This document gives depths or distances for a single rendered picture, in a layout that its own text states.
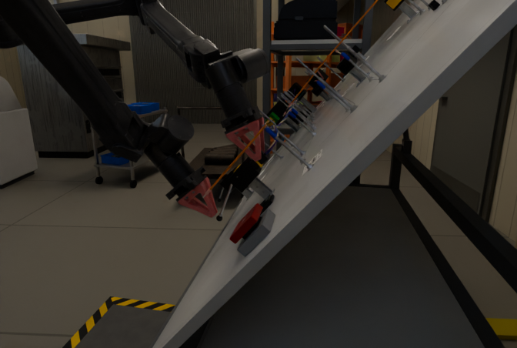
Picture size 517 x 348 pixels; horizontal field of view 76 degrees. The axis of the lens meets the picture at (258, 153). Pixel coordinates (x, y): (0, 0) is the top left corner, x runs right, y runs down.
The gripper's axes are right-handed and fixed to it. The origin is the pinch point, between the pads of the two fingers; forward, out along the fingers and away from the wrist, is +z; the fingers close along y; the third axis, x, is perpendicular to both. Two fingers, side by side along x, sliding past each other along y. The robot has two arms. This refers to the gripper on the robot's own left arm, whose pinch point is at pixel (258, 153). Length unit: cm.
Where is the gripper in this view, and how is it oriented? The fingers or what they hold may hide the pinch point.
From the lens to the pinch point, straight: 68.2
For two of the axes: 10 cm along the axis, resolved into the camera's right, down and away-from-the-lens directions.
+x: -9.0, 3.9, 2.0
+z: 4.2, 9.0, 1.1
